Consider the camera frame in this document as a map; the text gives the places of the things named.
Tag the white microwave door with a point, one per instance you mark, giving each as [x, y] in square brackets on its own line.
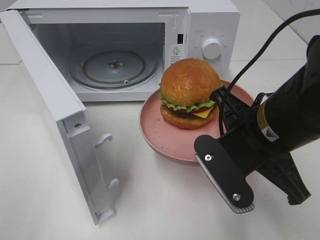
[64, 112]

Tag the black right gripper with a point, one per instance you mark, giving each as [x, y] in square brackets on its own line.
[258, 139]

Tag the upper white power knob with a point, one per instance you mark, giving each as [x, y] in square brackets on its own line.
[211, 47]

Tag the white warning label sticker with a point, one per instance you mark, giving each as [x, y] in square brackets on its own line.
[176, 53]

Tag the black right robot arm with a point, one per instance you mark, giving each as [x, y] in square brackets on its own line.
[301, 93]

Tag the pink round plate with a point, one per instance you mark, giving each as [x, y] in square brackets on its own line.
[170, 141]

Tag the white microwave oven body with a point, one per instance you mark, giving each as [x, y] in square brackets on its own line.
[73, 29]

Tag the toy hamburger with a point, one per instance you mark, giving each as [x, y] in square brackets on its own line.
[185, 90]

